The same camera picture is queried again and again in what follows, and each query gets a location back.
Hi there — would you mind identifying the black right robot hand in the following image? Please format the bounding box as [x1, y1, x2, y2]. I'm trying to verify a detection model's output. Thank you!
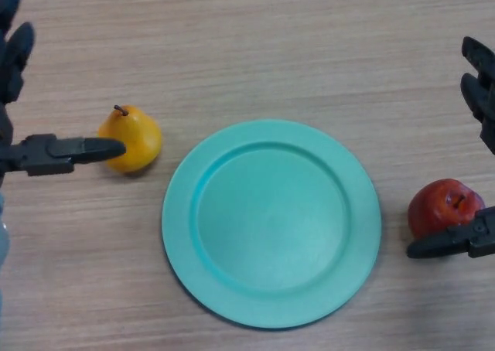
[406, 36, 495, 260]

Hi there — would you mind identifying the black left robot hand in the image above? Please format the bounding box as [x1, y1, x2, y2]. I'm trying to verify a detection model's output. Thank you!
[0, 0, 128, 192]

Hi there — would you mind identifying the yellow pear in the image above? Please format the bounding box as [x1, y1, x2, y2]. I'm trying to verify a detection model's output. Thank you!
[96, 104, 163, 174]

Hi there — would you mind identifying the green round plate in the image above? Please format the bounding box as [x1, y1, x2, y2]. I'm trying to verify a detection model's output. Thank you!
[161, 119, 383, 331]

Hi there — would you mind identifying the red apple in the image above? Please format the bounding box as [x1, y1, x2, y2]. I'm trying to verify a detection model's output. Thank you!
[407, 178, 485, 240]

